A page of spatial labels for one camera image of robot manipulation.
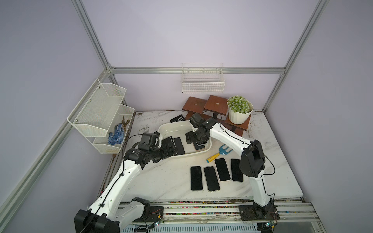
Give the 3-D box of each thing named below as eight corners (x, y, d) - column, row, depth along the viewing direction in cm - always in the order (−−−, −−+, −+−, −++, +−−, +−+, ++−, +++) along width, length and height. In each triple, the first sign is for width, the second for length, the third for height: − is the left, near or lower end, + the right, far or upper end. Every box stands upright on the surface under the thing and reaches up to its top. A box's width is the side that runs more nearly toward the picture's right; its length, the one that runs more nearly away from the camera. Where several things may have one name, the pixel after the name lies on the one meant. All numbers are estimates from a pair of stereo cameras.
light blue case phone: (220, 181, 86) (221, 180, 84) (214, 161, 95) (215, 159, 93) (230, 179, 87) (231, 178, 85) (223, 159, 95) (224, 158, 94)
